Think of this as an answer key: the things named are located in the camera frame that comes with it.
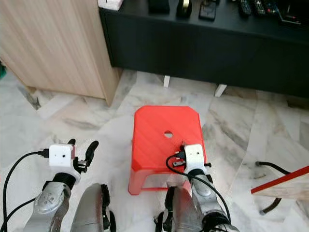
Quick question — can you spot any silver right robot leg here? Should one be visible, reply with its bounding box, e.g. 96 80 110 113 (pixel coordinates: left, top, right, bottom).
154 186 204 232

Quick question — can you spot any black gadget with red trim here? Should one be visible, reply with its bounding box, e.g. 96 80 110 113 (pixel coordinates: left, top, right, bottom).
278 0 303 26

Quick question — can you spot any silver robot leg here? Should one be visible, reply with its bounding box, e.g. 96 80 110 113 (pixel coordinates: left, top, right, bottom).
70 183 115 232
154 186 204 232

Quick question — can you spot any red plastic stool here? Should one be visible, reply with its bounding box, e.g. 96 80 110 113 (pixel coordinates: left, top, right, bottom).
128 105 206 196

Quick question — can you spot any black low console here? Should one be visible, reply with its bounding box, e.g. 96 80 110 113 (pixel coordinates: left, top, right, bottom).
99 0 309 98

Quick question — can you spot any black tape dispenser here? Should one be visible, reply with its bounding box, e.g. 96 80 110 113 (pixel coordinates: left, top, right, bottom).
176 0 193 20

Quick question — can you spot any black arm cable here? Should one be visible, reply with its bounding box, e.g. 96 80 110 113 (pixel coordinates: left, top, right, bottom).
166 151 233 226
2 148 52 232

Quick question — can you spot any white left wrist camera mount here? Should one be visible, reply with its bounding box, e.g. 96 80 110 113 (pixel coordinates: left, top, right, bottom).
49 144 78 178

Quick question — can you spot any small black device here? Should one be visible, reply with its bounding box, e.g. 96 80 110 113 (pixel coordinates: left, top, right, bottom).
198 1 217 22

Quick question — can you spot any silver left robot leg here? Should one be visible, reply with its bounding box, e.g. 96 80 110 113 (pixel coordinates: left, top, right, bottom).
70 183 115 232

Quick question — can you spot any black floor cable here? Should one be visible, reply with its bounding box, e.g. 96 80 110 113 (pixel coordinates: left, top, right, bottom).
255 161 291 175

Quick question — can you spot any light wood cabinet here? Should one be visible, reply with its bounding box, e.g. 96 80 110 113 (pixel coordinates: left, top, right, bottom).
0 0 123 106

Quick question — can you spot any black curved table leg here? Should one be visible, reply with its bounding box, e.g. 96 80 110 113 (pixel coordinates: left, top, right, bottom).
259 199 282 216

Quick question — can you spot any marble table top red edge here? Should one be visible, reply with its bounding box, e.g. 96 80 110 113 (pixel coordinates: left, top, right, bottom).
251 165 309 201

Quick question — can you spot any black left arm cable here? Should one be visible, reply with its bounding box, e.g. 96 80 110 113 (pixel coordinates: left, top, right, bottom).
2 148 52 232

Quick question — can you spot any black remote control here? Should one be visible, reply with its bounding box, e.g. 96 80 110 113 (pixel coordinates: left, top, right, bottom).
237 0 253 16
251 0 278 16

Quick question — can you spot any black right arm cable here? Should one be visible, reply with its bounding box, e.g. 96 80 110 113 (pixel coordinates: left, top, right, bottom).
166 151 233 226

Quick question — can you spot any white box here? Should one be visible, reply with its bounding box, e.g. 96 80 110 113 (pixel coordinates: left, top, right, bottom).
98 0 124 11

